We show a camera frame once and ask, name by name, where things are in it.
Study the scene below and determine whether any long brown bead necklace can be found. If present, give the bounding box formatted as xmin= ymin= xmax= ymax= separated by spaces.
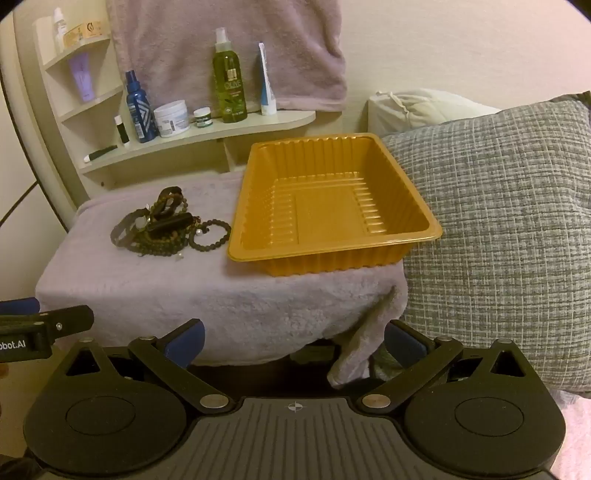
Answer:
xmin=128 ymin=222 xmax=204 ymax=259

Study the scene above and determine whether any lavender table towel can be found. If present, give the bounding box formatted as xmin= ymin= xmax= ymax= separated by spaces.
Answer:
xmin=34 ymin=173 xmax=409 ymax=388

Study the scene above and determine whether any dark bead bracelet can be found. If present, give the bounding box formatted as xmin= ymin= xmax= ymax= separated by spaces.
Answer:
xmin=188 ymin=220 xmax=231 ymax=253

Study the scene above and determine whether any black wristwatch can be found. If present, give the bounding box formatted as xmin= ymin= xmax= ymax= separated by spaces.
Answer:
xmin=110 ymin=208 xmax=155 ymax=251

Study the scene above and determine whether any cream drawstring bag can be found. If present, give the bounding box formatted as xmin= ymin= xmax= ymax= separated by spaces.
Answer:
xmin=368 ymin=89 xmax=502 ymax=138

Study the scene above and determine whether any white and blue tube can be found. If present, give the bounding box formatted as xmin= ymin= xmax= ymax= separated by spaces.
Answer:
xmin=257 ymin=42 xmax=278 ymax=116

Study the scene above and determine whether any lavender hanging towel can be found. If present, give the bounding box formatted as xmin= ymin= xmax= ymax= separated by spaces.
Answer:
xmin=105 ymin=0 xmax=348 ymax=112

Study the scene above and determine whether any green spray bottle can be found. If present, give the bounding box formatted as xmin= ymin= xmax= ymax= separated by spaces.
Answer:
xmin=212 ymin=28 xmax=245 ymax=124

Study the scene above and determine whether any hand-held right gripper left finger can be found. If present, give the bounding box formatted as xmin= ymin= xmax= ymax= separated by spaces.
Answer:
xmin=62 ymin=318 xmax=229 ymax=414

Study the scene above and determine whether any grey woven pillow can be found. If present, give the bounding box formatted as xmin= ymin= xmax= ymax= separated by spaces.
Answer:
xmin=381 ymin=90 xmax=591 ymax=400

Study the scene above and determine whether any cream corner shelf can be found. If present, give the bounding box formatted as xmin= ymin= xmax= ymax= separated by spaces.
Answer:
xmin=14 ymin=0 xmax=317 ymax=213

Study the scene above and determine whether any white pump bottle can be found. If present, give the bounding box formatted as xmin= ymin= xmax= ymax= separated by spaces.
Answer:
xmin=52 ymin=8 xmax=68 ymax=54

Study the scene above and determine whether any black tube with white cap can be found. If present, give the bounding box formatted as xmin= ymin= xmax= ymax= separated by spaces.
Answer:
xmin=83 ymin=145 xmax=118 ymax=163

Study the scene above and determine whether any purple tube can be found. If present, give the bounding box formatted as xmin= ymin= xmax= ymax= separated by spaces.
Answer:
xmin=69 ymin=52 xmax=96 ymax=103

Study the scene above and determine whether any white cream jar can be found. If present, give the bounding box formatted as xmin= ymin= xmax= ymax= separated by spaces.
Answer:
xmin=154 ymin=100 xmax=190 ymax=138

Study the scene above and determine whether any pink blanket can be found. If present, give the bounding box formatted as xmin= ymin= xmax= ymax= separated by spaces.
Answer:
xmin=556 ymin=391 xmax=591 ymax=480

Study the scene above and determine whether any orange label box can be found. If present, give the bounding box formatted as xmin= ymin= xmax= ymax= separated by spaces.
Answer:
xmin=64 ymin=25 xmax=88 ymax=49

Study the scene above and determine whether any blue spray bottle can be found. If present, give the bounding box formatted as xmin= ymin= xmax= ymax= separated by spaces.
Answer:
xmin=126 ymin=70 xmax=157 ymax=143

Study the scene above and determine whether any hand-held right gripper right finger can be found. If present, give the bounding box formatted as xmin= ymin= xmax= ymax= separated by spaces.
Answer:
xmin=361 ymin=320 xmax=529 ymax=411

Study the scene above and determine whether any yellow plastic tray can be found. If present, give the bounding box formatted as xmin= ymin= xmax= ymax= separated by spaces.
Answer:
xmin=227 ymin=133 xmax=443 ymax=278

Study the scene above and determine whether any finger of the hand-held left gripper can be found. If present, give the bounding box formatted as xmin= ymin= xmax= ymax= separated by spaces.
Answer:
xmin=0 ymin=298 xmax=94 ymax=340

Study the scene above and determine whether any wooden bead bracelet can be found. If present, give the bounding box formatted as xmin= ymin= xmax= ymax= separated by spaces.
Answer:
xmin=150 ymin=186 xmax=189 ymax=217

